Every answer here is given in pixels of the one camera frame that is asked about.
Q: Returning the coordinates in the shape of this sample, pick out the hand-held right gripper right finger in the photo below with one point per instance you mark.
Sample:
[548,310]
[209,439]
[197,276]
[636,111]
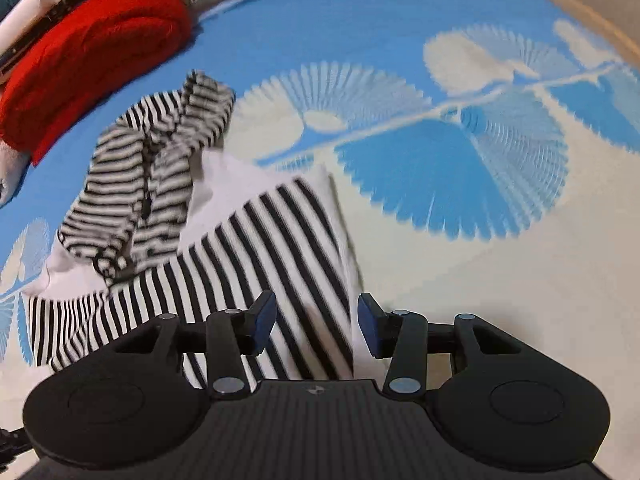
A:
[369,325]

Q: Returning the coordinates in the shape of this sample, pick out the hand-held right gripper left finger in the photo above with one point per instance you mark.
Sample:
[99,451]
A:
[265,320]

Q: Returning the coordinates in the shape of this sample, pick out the wide-striped black white shirt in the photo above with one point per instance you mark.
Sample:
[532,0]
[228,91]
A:
[280,240]

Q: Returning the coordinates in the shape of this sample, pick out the fine-striped black white hooded top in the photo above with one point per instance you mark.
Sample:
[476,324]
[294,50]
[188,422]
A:
[120,170]

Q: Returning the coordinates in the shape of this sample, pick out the blue white patterned blanket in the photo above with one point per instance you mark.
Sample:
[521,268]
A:
[375,10]

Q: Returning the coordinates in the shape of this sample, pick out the red folded blanket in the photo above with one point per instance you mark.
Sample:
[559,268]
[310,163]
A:
[100,45]

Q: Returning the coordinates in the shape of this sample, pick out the dark-banded folded blanket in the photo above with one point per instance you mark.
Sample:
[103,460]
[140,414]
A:
[45,22]

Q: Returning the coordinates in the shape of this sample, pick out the white smooth folded blanket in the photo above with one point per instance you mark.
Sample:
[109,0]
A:
[30,2]

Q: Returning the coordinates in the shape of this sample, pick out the wooden bed frame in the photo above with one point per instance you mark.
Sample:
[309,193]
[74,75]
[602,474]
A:
[590,15]

